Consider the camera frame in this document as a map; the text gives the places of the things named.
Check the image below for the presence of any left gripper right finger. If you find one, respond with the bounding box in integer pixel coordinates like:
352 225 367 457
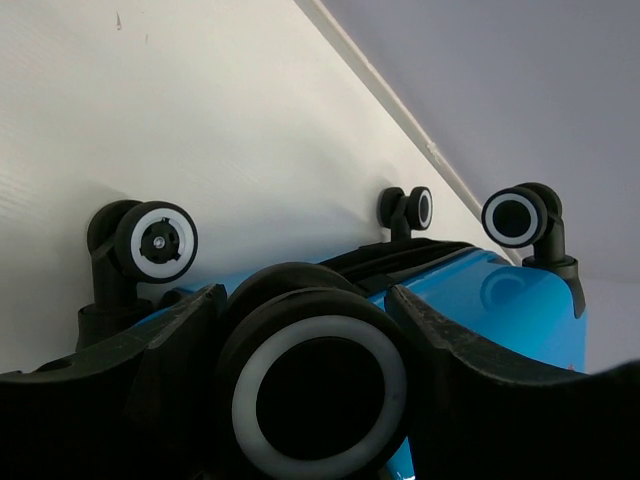
387 286 639 479

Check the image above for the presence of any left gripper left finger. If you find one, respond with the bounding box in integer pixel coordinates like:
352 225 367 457
1 285 227 479

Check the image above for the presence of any blue hard-shell suitcase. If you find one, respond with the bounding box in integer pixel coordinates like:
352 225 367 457
78 182 586 479

